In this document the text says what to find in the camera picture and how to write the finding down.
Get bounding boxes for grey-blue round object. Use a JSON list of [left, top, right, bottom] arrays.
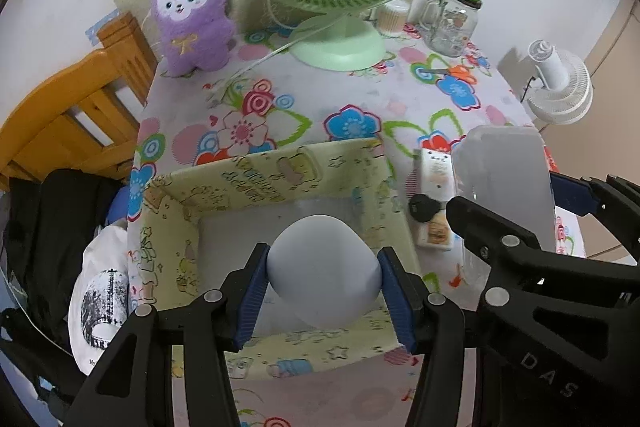
[[266, 214, 384, 329]]

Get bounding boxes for orange scissors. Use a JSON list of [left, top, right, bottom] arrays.
[[425, 64, 477, 83]]

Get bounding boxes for glass jar with green lid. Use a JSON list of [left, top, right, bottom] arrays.
[[422, 0, 489, 58]]

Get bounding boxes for white printed tote bag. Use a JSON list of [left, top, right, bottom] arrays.
[[67, 224, 132, 376]]

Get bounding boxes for black backpack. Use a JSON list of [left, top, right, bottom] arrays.
[[0, 169, 132, 427]]

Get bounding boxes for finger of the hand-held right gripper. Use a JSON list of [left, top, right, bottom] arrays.
[[446, 196, 551, 308], [549, 171, 640, 260]]

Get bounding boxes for cotton swab container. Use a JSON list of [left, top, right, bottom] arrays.
[[375, 0, 412, 38]]

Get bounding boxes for yellow printed storage box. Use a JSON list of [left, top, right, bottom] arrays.
[[140, 137, 427, 380]]

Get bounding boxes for grey rectangular power bank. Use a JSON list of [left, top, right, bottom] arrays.
[[452, 124, 557, 293]]

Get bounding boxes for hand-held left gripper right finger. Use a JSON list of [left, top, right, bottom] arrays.
[[377, 247, 482, 427]]

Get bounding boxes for white standing fan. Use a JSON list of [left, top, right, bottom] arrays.
[[522, 39, 595, 126]]

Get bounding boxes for white fan cable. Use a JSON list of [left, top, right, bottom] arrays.
[[202, 38, 301, 100]]

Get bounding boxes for black fan cable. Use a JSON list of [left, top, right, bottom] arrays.
[[517, 74, 539, 104]]

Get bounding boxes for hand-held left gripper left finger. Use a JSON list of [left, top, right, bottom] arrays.
[[65, 243, 271, 427]]

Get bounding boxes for black key fob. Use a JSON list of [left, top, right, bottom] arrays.
[[407, 194, 447, 224]]

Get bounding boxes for purple plush toy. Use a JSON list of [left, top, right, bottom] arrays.
[[150, 0, 239, 78]]

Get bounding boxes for wooden chair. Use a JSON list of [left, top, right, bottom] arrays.
[[0, 12, 161, 188]]

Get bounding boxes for floral tablecloth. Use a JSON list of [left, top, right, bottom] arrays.
[[125, 19, 587, 427]]

